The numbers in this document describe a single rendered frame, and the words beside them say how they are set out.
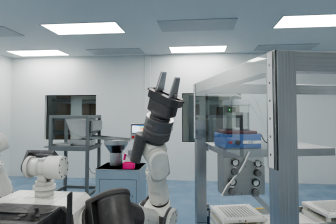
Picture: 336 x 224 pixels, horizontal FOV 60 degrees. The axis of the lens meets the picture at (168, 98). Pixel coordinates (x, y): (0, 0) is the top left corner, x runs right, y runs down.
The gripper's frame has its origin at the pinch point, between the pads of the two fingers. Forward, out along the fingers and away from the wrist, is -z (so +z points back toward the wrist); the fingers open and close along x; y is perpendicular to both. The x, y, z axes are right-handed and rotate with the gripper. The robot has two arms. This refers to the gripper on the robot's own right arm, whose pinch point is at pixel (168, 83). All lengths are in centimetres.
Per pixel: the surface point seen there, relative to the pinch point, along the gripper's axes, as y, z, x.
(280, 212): 11.5, 24.8, -39.8
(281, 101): 16.2, -3.7, -28.6
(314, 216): 111, 73, -44
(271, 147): 14.9, 9.7, -30.5
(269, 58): 18.4, -14.1, -20.4
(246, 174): 68, 49, -12
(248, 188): 68, 55, -15
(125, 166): 202, 197, 186
